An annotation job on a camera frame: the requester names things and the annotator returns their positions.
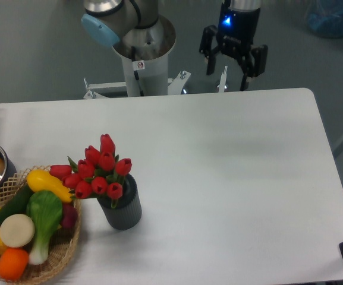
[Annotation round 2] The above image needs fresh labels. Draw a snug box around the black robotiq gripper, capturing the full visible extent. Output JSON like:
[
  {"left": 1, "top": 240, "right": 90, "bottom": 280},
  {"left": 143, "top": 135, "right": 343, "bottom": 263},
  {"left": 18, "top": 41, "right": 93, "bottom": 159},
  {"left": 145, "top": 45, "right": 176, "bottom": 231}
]
[{"left": 199, "top": 7, "right": 268, "bottom": 91}]

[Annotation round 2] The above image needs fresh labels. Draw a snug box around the red tulip bouquet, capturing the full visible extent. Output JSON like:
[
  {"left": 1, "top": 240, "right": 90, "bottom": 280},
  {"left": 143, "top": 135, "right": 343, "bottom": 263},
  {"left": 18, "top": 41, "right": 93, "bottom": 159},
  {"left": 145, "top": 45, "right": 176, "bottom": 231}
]
[{"left": 50, "top": 134, "right": 132, "bottom": 209}]

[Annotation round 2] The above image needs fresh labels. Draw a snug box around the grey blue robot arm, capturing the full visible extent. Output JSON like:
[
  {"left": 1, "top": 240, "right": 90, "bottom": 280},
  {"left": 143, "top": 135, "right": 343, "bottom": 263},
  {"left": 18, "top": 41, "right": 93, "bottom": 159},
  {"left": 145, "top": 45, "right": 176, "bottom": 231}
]
[{"left": 81, "top": 1, "right": 268, "bottom": 97}]

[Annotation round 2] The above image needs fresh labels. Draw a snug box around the dark grey ribbed vase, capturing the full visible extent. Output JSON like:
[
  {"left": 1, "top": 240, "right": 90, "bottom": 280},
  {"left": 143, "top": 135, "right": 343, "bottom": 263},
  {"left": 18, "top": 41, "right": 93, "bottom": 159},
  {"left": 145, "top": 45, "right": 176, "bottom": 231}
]
[{"left": 97, "top": 174, "right": 142, "bottom": 230}]

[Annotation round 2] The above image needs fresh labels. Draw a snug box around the blue plastic bag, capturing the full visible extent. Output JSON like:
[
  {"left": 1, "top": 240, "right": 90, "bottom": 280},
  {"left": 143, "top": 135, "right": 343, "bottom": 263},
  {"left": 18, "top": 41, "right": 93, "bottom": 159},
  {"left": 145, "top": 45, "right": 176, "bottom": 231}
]
[{"left": 304, "top": 1, "right": 343, "bottom": 39}]

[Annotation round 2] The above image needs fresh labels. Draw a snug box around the purple red radish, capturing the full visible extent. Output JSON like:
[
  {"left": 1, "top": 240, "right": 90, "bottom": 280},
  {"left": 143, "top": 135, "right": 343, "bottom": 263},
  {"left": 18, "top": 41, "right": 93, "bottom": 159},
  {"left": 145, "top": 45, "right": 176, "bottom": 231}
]
[{"left": 60, "top": 204, "right": 78, "bottom": 229}]

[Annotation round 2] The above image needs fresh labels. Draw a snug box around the yellow squash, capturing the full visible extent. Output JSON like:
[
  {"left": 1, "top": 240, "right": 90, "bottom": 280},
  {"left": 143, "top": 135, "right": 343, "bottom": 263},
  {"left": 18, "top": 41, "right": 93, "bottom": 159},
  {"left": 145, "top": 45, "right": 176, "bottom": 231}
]
[{"left": 26, "top": 169, "right": 73, "bottom": 203}]

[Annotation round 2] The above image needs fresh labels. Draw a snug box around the green bok choy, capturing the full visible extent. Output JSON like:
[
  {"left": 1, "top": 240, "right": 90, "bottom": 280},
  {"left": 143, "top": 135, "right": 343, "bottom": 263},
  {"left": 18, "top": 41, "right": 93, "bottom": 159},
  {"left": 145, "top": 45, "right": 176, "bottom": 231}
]
[{"left": 26, "top": 190, "right": 62, "bottom": 265}]

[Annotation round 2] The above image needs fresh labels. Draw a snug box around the woven wicker basket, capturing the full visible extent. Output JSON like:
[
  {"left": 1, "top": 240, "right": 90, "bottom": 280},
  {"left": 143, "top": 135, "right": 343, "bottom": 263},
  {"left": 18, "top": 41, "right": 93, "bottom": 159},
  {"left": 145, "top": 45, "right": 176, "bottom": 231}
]
[{"left": 0, "top": 166, "right": 81, "bottom": 284}]

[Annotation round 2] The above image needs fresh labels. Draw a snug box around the dark green cucumber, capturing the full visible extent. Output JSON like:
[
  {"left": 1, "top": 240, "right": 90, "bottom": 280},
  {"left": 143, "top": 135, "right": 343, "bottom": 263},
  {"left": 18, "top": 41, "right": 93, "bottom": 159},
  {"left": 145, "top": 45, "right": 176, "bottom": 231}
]
[{"left": 0, "top": 184, "right": 34, "bottom": 226}]

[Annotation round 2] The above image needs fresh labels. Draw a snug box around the beige round bun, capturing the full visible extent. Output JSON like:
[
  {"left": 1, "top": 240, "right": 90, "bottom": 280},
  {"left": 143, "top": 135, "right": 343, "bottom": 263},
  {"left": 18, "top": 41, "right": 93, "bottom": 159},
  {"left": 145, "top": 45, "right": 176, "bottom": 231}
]
[{"left": 0, "top": 214, "right": 35, "bottom": 248}]

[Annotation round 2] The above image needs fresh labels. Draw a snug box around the orange fruit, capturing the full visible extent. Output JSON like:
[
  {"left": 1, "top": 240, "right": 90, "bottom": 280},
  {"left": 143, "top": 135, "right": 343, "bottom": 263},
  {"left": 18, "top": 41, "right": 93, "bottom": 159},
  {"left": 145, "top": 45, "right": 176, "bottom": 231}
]
[{"left": 0, "top": 248, "right": 29, "bottom": 281}]

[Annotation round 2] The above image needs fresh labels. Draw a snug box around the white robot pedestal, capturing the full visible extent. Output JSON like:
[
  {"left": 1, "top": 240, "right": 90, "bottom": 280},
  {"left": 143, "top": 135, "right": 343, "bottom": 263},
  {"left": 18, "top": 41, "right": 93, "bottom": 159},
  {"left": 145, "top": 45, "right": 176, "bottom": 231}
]
[{"left": 81, "top": 14, "right": 191, "bottom": 97}]

